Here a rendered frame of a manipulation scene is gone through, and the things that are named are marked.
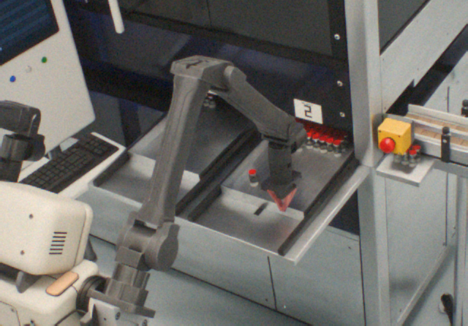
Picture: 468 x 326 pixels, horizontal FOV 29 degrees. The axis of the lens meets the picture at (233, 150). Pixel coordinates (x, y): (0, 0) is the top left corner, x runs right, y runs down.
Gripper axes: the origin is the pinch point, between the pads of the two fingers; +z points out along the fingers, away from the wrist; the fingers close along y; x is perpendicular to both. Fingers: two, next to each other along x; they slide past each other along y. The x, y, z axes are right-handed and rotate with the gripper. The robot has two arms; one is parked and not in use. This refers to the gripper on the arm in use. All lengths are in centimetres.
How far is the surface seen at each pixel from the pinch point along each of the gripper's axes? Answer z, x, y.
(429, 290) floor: 81, -9, 79
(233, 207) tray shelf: 3.3, 14.2, -2.4
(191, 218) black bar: 2.7, 20.6, -12.4
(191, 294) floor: 86, 69, 37
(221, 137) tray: -0.6, 35.2, 21.8
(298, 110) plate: -14.3, 10.3, 25.5
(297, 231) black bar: 1.8, -7.4, -4.5
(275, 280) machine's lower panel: 61, 29, 36
